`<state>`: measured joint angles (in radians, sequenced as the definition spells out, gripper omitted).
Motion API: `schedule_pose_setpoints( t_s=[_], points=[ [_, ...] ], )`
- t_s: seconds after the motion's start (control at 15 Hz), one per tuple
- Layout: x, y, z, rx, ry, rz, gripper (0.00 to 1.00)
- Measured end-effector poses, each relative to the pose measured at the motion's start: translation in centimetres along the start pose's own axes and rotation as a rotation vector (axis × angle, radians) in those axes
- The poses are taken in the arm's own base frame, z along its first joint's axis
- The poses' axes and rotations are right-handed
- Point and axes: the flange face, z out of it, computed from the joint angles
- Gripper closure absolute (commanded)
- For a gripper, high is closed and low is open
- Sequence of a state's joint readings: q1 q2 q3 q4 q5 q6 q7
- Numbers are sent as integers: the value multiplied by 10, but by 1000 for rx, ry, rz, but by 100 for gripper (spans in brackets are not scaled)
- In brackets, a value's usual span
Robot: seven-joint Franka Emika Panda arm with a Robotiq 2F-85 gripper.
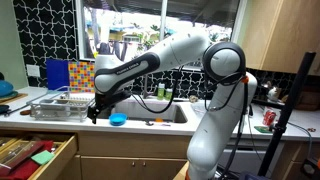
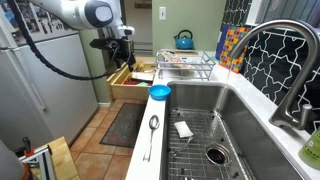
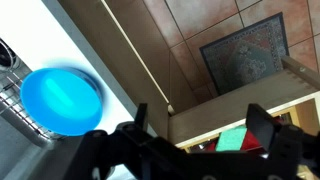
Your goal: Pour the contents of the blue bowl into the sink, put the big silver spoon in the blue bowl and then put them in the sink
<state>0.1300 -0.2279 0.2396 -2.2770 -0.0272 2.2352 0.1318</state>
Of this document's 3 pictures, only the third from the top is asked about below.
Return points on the open wooden drawer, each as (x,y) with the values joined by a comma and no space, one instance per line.
(233,106)

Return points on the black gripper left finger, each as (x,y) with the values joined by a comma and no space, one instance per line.
(141,116)

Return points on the stainless steel sink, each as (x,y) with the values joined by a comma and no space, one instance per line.
(20,158)

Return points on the green sponge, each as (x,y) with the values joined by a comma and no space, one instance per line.
(231,138)

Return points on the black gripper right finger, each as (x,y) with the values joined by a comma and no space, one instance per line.
(261,126)

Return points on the red cloth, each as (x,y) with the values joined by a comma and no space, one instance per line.
(252,142)

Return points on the blue plastic bowl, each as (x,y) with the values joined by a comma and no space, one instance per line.
(60,103)

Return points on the wooden base cabinet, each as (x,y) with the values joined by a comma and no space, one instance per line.
(110,50)

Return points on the patterned floor rug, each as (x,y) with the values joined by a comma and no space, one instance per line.
(246,56)

